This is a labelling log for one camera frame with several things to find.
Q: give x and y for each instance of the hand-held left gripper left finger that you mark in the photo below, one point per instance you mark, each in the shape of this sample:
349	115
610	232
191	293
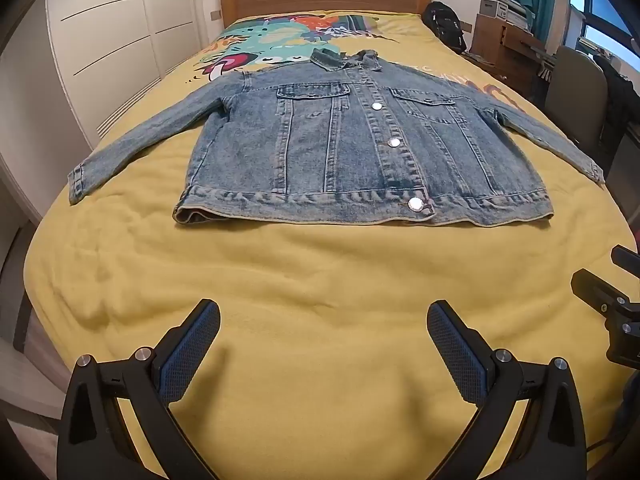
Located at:
187	360

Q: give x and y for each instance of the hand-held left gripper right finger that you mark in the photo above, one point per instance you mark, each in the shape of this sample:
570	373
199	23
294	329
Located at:
457	360

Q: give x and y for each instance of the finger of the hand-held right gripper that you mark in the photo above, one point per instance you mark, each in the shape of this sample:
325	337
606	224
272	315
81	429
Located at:
595	290
627	260

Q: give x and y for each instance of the blue denim jacket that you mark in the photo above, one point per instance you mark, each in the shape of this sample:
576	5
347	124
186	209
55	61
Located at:
325	150

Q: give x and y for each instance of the yellow printed blanket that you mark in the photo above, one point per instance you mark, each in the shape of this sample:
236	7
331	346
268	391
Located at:
310	270

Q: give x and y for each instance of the dark clothing on chair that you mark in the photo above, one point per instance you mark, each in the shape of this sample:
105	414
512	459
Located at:
620	90

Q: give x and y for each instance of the grey office chair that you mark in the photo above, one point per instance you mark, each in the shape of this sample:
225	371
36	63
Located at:
575	95

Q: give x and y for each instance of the wooden desk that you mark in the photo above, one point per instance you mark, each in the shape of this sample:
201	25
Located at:
500	50

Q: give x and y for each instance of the large window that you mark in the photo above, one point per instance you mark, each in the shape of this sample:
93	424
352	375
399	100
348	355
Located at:
605	10

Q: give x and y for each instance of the black backpack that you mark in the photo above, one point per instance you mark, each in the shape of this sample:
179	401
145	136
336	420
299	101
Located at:
442	25

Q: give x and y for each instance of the white wardrobe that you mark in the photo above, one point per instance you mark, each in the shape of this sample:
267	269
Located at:
115	35

